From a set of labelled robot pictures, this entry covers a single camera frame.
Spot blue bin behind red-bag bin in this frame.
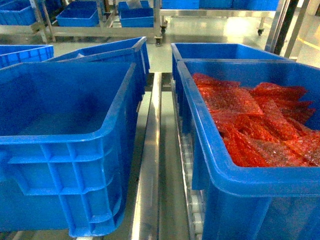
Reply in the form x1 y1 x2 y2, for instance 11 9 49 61
171 42 289 90

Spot tilted blue bin behind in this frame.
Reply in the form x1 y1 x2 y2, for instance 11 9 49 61
47 36 150 95

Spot empty blue plastic bin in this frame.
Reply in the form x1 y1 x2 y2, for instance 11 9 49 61
0 61 141 238

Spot blue bin with red bags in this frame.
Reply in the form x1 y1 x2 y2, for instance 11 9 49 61
176 60 320 240

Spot background blue bin middle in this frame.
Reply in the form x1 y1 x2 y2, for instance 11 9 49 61
117 0 154 28

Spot background blue bin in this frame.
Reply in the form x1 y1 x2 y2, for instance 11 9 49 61
117 0 154 28
56 1 100 27

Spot background blue bin left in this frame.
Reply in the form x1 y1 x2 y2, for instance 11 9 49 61
56 1 100 27

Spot far left blue bin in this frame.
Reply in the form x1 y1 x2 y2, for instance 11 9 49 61
0 45 54 69

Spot background steel cart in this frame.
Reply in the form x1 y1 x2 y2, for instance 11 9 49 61
0 0 311 55

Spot red bubble wrap bags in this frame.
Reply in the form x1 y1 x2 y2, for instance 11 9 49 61
192 73 320 167

